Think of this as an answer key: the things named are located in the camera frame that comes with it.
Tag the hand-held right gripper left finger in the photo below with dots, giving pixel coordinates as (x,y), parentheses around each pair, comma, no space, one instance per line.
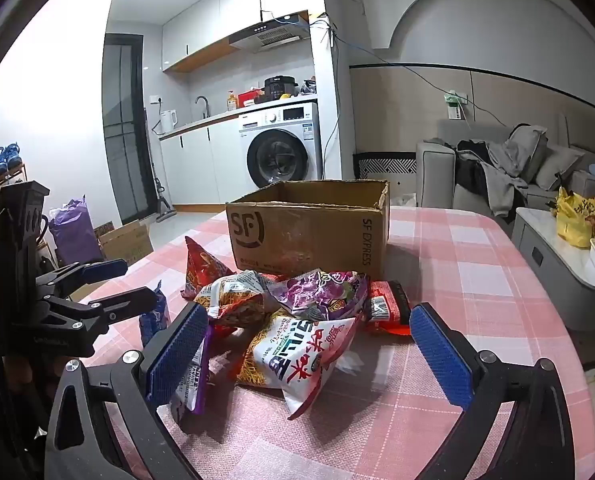
(177,350)

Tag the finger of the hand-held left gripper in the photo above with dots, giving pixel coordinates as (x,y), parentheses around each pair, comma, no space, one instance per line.
(105,269)
(122,305)

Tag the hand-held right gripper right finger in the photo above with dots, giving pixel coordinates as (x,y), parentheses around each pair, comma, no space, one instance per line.
(440,355)

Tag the blue snack packet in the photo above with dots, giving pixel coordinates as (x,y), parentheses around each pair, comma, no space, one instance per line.
(155,315)

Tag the silver purple-edged snack packet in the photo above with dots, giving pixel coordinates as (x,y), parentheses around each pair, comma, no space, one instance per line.
(192,387)

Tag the orange white noodle packet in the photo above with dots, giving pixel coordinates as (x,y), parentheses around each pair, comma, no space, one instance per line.
(232,300)

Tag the red triangular snack packet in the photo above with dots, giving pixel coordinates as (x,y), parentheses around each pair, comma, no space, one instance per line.
(202,265)

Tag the large white red noodle packet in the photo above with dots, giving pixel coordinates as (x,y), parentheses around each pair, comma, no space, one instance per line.
(302,355)

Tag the purple chips packet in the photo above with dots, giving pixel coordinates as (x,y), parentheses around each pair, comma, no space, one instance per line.
(322,295)

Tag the brown cardboard box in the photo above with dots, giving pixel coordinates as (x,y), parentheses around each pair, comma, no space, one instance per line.
(302,235)

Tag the printed floor cardboard box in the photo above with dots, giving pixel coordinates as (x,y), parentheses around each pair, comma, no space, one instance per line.
(125,245)

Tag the purple plastic bag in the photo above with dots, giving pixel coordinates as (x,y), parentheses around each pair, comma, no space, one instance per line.
(75,232)

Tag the red packet with black band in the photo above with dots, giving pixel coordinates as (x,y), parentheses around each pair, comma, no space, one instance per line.
(387,307)

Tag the pink checked tablecloth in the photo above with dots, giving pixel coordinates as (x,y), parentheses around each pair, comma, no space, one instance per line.
(452,280)

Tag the blue shoes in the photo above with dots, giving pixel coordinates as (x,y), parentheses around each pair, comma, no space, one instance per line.
(5,157)

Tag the upright vacuum cleaner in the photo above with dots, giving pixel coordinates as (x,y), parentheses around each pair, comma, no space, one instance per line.
(160,200)

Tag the dark glass door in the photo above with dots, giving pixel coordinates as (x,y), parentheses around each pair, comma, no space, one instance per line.
(122,130)

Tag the white coffee table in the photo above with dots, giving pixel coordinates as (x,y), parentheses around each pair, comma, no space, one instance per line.
(552,270)

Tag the white base cabinets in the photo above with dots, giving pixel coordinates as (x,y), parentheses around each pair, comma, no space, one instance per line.
(197,160)

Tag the white electric kettle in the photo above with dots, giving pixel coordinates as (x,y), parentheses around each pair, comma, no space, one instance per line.
(168,121)

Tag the grey sofa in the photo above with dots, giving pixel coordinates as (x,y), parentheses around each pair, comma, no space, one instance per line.
(437,175)

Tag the grey clothing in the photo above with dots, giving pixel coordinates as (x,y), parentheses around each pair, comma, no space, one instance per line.
(502,182)

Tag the black clothing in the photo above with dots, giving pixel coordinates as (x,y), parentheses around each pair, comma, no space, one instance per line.
(472,167)

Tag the chrome faucet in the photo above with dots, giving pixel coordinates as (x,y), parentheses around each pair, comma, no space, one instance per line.
(203,102)

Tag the black white patterned panel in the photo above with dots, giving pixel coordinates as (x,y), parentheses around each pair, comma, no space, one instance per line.
(385,167)

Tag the yellow plastic bag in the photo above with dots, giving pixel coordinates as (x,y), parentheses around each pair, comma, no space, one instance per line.
(582,220)

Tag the white washing machine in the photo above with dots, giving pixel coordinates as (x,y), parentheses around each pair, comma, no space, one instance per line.
(277,150)

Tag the yellow soap bottle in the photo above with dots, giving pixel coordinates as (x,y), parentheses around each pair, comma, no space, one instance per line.
(232,102)

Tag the small grey pillow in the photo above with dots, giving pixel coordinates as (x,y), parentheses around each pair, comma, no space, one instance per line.
(560,165)

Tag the red box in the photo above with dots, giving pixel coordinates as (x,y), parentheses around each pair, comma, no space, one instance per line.
(250,97)

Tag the large grey pillow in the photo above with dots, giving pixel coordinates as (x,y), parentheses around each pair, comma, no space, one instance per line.
(527,145)

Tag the black rice cooker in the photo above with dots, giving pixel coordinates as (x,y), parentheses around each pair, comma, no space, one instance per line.
(280,87)

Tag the crumpled plastic bag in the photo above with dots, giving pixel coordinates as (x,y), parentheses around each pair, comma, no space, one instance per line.
(307,87)

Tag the silver range hood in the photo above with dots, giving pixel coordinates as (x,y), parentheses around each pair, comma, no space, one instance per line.
(270,35)

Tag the wall socket with green plug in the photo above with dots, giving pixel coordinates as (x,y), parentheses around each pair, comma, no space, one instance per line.
(452,102)

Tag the white wall cabinets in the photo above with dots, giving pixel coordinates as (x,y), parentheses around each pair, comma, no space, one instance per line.
(217,20)

